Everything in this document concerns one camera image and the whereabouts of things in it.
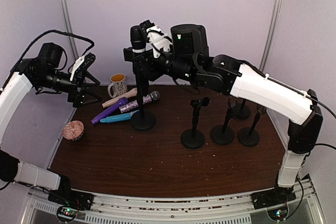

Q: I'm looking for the purple microphone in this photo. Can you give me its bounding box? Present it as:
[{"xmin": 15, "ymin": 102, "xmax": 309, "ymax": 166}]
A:
[{"xmin": 91, "ymin": 98, "xmax": 128, "ymax": 125}]

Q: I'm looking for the blue microphone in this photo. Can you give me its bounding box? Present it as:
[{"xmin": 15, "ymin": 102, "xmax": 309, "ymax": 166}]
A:
[{"xmin": 100, "ymin": 110, "xmax": 138, "ymax": 123}]

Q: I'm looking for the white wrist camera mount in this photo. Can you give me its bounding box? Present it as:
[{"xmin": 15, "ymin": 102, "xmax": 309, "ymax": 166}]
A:
[
  {"xmin": 69, "ymin": 56, "xmax": 85, "ymax": 81},
  {"xmin": 146, "ymin": 25, "xmax": 172, "ymax": 59}
]

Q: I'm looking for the silver glitter microphone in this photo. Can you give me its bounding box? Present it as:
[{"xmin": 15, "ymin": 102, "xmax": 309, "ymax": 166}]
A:
[{"xmin": 119, "ymin": 90, "xmax": 161, "ymax": 114}]

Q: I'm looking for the pale pink microphone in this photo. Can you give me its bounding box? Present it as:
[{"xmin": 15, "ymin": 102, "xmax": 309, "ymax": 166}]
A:
[{"xmin": 102, "ymin": 88, "xmax": 138, "ymax": 108}]

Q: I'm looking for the black stand with blue microphone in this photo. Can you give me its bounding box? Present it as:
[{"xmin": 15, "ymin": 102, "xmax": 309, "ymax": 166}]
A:
[{"xmin": 238, "ymin": 105, "xmax": 261, "ymax": 147}]

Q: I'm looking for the black microphone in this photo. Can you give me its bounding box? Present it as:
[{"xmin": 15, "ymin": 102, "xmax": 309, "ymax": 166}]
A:
[{"xmin": 130, "ymin": 26, "xmax": 146, "ymax": 54}]

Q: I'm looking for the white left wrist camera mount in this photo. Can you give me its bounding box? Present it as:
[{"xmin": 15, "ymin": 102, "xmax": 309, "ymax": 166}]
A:
[{"xmin": 69, "ymin": 56, "xmax": 85, "ymax": 81}]

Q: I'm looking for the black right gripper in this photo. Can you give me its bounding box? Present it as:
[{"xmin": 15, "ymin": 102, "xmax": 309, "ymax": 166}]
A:
[{"xmin": 132, "ymin": 44, "xmax": 197, "ymax": 83}]

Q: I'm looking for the black stand with glitter microphone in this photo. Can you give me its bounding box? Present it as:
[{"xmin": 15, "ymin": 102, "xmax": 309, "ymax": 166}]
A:
[{"xmin": 181, "ymin": 97, "xmax": 211, "ymax": 150}]

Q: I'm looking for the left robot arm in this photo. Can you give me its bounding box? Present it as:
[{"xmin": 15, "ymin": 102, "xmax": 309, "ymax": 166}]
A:
[{"xmin": 1, "ymin": 29, "xmax": 101, "ymax": 205}]

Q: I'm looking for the aluminium corner frame post left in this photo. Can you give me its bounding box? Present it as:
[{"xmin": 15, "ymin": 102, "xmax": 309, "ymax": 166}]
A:
[{"xmin": 60, "ymin": 0, "xmax": 79, "ymax": 60}]

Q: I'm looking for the aluminium corner frame post right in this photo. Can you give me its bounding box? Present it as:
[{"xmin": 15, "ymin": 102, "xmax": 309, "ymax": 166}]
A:
[{"xmin": 259, "ymin": 0, "xmax": 283, "ymax": 72}]

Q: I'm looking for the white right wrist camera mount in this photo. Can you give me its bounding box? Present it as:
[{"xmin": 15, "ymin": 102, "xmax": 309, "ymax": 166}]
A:
[{"xmin": 146, "ymin": 25, "xmax": 172, "ymax": 59}]

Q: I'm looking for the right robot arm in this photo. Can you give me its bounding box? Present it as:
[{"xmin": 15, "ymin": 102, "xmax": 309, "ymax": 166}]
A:
[{"xmin": 140, "ymin": 20, "xmax": 323, "ymax": 204}]

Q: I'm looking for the red patterned small bowl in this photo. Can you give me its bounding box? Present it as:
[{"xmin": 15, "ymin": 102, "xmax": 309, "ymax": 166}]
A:
[{"xmin": 62, "ymin": 120, "xmax": 85, "ymax": 142}]

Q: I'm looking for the black stand for pink microphone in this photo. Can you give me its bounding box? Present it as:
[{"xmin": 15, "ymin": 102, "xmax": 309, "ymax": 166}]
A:
[{"xmin": 234, "ymin": 99, "xmax": 251, "ymax": 119}]

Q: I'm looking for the aluminium corner frame post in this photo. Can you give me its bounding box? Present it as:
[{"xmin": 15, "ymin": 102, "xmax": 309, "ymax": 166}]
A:
[
  {"xmin": 259, "ymin": 0, "xmax": 283, "ymax": 72},
  {"xmin": 60, "ymin": 0, "xmax": 79, "ymax": 60}
]

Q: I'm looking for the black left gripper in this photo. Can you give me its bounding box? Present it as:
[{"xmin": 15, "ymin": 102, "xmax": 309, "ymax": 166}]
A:
[{"xmin": 36, "ymin": 68, "xmax": 102, "ymax": 108}]

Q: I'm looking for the black stand for purple microphone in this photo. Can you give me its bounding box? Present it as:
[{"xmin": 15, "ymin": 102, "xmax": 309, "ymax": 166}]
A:
[{"xmin": 210, "ymin": 98, "xmax": 237, "ymax": 145}]

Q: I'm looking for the white floral ceramic mug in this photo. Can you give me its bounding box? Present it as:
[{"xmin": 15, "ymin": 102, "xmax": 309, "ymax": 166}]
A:
[{"xmin": 107, "ymin": 73, "xmax": 128, "ymax": 98}]

